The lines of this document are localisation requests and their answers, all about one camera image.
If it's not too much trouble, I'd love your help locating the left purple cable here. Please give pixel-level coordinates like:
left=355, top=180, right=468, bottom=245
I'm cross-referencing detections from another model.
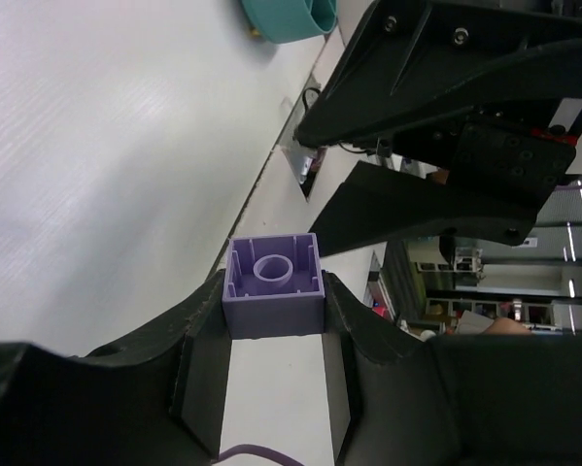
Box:
left=216, top=443, right=306, bottom=466

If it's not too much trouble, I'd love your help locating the purple lego brick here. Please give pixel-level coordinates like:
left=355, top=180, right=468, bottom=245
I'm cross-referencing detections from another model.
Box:
left=223, top=233, right=325, bottom=340

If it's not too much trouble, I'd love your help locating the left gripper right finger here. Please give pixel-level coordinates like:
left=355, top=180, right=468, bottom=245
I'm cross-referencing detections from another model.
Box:
left=322, top=273, right=582, bottom=465

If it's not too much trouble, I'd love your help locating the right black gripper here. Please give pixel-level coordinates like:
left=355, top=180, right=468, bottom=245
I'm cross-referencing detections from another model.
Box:
left=295, top=1, right=582, bottom=257

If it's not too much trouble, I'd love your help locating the teal divided round container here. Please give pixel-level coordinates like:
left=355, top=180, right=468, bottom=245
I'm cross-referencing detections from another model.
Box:
left=241, top=0, right=338, bottom=45

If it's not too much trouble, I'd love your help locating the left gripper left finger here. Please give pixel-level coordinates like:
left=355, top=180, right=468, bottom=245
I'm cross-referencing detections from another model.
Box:
left=0, top=273, right=231, bottom=465

